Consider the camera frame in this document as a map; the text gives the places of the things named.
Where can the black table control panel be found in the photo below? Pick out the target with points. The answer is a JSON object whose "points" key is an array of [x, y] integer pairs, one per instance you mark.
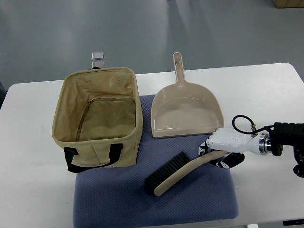
{"points": [[293, 222]]}

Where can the beige hand broom black bristles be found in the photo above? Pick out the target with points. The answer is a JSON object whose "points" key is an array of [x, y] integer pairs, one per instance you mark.
{"points": [[175, 169]]}

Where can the beige plastic dustpan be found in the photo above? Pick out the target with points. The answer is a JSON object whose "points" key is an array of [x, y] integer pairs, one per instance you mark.
{"points": [[184, 108]]}

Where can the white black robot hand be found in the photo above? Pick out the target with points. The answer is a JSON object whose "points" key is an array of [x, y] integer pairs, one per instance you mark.
{"points": [[236, 144]]}

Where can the cardboard box corner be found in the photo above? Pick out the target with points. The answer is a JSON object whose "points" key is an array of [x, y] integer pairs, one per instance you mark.
{"points": [[289, 3]]}

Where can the lower silver floor plate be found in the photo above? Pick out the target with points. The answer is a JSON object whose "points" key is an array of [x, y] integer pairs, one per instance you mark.
{"points": [[97, 64]]}

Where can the yellow fabric bag black handles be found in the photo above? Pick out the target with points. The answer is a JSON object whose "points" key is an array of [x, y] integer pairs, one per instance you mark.
{"points": [[98, 120]]}

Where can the blue textured cushion mat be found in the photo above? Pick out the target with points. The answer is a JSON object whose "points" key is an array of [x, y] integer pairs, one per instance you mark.
{"points": [[118, 197]]}

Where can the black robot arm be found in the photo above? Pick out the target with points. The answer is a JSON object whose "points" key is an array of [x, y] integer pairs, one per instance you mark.
{"points": [[280, 134]]}

